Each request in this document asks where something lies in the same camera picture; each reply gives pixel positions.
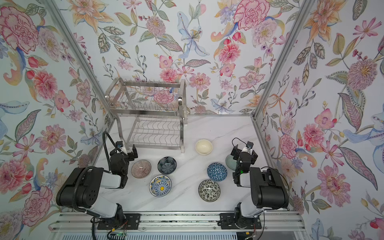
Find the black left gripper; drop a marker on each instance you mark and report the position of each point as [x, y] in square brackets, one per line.
[130, 153]

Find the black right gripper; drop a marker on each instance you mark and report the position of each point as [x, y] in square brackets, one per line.
[237, 153]

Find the blue geometric red bowl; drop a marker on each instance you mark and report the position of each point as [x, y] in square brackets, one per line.
[217, 172]

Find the cream white bowl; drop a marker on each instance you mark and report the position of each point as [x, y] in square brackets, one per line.
[204, 147]

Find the stainless steel dish rack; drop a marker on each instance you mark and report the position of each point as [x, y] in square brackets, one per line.
[149, 114]

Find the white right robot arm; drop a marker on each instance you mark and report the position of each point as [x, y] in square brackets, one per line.
[266, 186]

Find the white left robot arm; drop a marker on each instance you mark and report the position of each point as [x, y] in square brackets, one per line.
[80, 191]

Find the pale green bowl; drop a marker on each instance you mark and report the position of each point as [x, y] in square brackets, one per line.
[231, 162]

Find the pink striped bowl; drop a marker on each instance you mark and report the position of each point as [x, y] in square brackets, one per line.
[141, 169]

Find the dark petal pattern bowl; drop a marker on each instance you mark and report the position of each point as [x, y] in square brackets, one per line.
[167, 165]

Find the blue yellow patterned bowl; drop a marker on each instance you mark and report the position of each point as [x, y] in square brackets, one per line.
[160, 186]

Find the black white floral bowl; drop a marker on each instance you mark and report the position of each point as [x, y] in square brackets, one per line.
[209, 191]

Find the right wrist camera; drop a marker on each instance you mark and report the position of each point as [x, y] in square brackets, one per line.
[249, 145]

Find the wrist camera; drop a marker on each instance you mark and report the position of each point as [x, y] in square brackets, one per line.
[249, 145]
[119, 144]

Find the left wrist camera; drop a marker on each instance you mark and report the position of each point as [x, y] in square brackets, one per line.
[119, 144]

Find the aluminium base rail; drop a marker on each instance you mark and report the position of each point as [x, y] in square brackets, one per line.
[268, 221]

